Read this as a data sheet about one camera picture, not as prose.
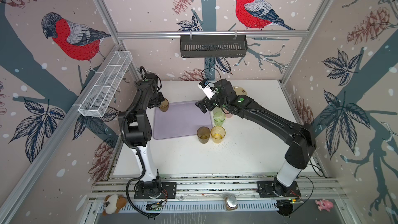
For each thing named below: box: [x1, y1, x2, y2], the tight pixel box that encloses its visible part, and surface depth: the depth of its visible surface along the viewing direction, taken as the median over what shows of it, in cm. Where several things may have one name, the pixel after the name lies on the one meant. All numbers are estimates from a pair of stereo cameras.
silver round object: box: [223, 194, 238, 211], surface depth 64 cm
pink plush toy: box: [315, 198, 334, 213], surface depth 69 cm
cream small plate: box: [232, 86, 248, 96], surface depth 116 cm
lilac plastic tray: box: [152, 101, 213, 140], surface depth 100 cm
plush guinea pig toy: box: [102, 194, 127, 216], surface depth 70 cm
